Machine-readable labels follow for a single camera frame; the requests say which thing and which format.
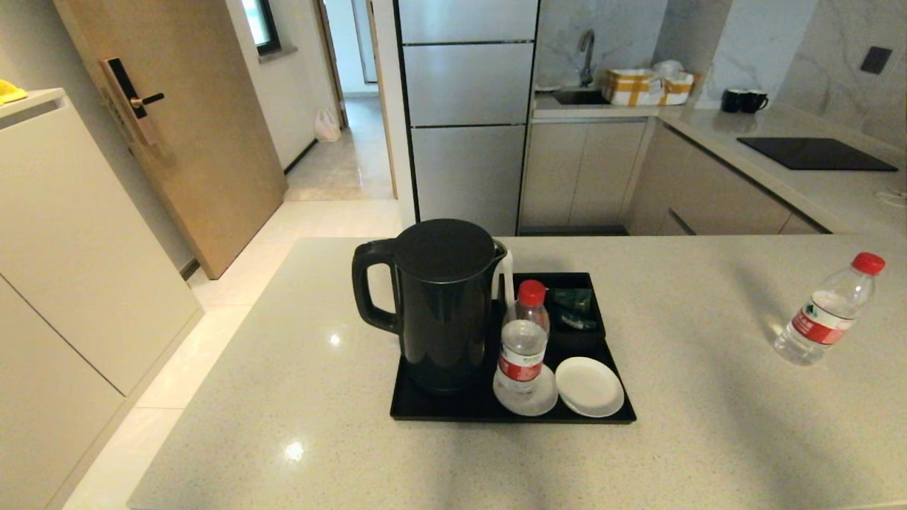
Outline sink basin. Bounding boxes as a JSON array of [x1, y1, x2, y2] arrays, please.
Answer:
[[553, 88, 612, 107]]

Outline white cabinet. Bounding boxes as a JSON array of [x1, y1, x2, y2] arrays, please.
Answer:
[[0, 88, 206, 510]]

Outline red-capped water bottle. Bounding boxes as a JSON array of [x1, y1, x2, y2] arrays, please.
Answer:
[[495, 279, 551, 400], [773, 252, 886, 367]]

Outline black door lock handle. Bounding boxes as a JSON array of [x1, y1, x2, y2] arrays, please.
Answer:
[[100, 57, 165, 147]]

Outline white saucer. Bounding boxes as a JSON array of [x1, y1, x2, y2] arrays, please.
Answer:
[[555, 356, 625, 419], [492, 363, 559, 417]]

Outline yellow checked white basket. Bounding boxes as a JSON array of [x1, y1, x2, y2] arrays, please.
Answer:
[[602, 66, 696, 107]]

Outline wooden door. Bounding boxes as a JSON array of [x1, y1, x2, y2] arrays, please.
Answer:
[[54, 0, 288, 280]]

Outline dark framed window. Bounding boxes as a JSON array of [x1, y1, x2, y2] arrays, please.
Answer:
[[242, 0, 281, 56]]

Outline black tea bag box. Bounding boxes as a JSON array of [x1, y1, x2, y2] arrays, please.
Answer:
[[544, 287, 607, 349]]

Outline silver refrigerator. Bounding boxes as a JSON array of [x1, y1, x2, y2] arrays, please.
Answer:
[[394, 0, 541, 237]]

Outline chrome faucet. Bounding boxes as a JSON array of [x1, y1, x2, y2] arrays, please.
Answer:
[[577, 29, 597, 89]]

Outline black electric kettle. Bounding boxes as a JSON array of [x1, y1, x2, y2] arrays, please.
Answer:
[[351, 218, 508, 395]]

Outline green tea packet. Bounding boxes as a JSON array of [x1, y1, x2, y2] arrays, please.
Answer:
[[552, 288, 598, 332]]

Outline dark wall socket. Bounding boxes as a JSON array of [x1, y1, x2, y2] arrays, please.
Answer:
[[860, 46, 894, 75]]

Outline black serving tray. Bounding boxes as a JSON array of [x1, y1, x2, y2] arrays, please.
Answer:
[[390, 272, 637, 425]]

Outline beige kitchen cabinets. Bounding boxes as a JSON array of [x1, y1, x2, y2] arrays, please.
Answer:
[[517, 118, 831, 237]]

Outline white plastic bag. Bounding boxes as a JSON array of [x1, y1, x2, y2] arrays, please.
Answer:
[[315, 108, 342, 143]]

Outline black induction cooktop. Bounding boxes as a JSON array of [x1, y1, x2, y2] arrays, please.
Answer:
[[736, 137, 899, 172]]

